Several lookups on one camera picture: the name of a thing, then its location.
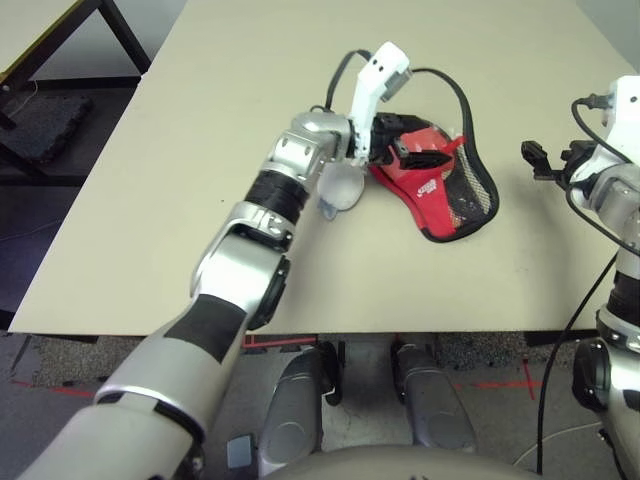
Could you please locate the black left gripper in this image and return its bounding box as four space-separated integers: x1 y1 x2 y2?
370 113 450 171

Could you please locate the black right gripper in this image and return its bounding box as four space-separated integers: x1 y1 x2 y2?
520 141 600 187

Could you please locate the red ping-pong paddle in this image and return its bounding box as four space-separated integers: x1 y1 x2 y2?
394 127 459 169

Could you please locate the black red paddle case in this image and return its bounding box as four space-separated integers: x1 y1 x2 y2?
367 67 502 245

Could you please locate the white fluffy plush ball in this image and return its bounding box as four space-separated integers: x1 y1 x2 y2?
316 162 366 222

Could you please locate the grey robot right leg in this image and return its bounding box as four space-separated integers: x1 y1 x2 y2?
392 341 480 455

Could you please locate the grey robot leg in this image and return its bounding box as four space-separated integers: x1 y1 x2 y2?
392 341 480 455
258 343 347 465

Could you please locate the grey robot left leg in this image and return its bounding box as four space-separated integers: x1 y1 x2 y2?
258 343 347 465

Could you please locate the grey robot torso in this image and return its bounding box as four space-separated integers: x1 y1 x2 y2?
238 443 544 480

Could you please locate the small grey square plate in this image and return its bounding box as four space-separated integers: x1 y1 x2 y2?
226 433 257 470

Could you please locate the black foam mat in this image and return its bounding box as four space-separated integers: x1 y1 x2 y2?
1 93 97 165

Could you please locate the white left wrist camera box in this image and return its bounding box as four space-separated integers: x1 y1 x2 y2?
347 41 414 170

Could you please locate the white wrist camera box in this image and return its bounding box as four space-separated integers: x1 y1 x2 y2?
347 41 414 170
572 74 640 211

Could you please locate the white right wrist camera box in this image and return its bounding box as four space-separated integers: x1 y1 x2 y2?
572 74 640 211

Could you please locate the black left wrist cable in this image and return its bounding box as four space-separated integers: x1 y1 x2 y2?
326 49 375 110

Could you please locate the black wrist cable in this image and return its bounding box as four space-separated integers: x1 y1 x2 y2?
536 94 640 475
326 49 375 110

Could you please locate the black table frame bar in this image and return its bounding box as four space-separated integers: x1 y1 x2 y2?
523 328 603 348

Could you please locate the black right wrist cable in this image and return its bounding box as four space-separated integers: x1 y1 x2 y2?
536 94 640 475

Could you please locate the white floor cable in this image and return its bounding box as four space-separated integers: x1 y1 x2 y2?
513 421 603 467

